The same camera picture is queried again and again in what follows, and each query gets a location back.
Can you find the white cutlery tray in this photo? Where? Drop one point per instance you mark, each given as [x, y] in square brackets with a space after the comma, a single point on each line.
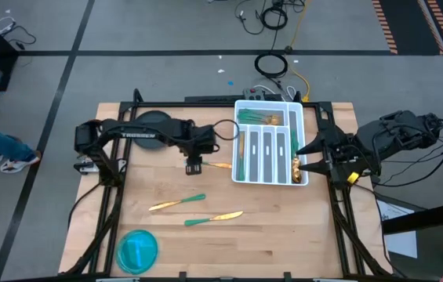
[254, 164]

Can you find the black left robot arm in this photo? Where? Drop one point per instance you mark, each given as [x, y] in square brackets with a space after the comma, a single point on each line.
[146, 129]

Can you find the black round plate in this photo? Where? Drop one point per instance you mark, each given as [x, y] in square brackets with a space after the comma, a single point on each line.
[150, 144]

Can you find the white paper sheet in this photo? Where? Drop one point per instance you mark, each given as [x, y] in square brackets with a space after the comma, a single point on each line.
[401, 244]

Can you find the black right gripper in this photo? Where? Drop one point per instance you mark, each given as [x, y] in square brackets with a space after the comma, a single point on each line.
[346, 156]

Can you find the black metal table frame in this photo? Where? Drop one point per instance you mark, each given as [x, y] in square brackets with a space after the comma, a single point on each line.
[221, 105]

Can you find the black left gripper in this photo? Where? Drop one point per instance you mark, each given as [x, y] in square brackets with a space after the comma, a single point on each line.
[201, 139]

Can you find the blue translucent round plate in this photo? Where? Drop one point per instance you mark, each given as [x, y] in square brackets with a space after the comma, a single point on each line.
[137, 251]

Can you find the grey power strip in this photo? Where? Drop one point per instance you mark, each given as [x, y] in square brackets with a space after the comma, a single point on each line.
[254, 95]

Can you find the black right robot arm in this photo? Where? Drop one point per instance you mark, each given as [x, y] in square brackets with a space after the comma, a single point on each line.
[401, 133]

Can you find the black flat bar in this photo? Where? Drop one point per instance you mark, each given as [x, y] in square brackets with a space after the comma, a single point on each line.
[213, 98]

